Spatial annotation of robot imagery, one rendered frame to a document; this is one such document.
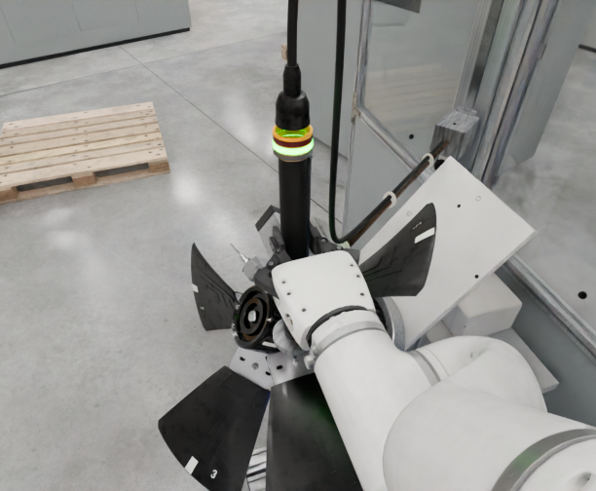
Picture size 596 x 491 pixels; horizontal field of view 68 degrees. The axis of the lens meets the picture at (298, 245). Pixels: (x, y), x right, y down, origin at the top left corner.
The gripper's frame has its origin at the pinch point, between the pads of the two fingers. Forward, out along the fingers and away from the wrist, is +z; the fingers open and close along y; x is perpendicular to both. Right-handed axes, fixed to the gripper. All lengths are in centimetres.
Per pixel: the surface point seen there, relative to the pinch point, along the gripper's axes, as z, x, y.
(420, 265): -6.9, -3.1, 15.2
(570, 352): -4, -55, 70
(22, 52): 537, -141, -139
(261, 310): 8.1, -22.7, -3.5
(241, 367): 6.6, -36.3, -8.7
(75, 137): 310, -137, -77
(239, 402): 2.3, -41.1, -10.5
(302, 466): -16.9, -28.4, -4.5
